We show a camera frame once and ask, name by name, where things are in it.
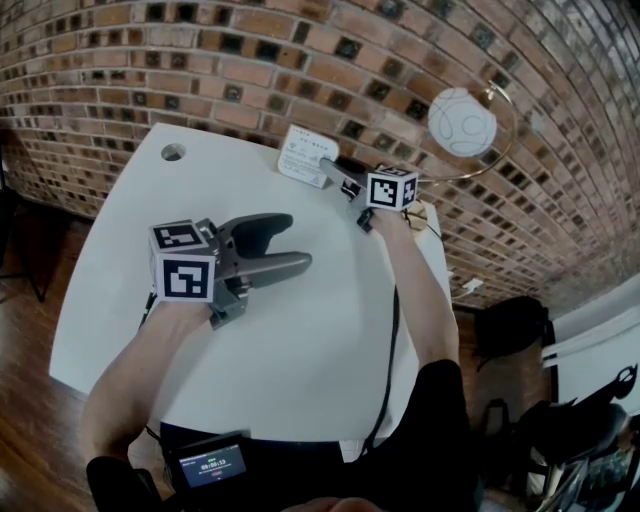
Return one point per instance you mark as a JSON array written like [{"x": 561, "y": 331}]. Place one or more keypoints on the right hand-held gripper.
[{"x": 385, "y": 190}]

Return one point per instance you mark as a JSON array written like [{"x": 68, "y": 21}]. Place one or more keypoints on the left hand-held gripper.
[{"x": 185, "y": 275}]

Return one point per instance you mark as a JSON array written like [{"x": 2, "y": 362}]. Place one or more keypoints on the white table card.
[{"x": 300, "y": 155}]

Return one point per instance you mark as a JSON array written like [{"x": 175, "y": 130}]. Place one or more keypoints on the person's right forearm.
[{"x": 425, "y": 300}]

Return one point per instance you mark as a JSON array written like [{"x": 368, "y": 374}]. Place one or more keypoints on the person's left forearm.
[{"x": 135, "y": 360}]

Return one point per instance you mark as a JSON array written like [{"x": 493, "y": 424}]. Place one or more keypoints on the gold lamp with white globe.
[{"x": 462, "y": 122}]

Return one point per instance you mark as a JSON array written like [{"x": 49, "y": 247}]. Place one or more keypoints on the black backpack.
[{"x": 510, "y": 325}]

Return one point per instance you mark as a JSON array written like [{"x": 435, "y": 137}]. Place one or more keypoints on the white poster board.
[{"x": 590, "y": 360}]

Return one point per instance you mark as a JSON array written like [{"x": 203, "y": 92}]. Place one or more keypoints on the black office chair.
[{"x": 550, "y": 435}]

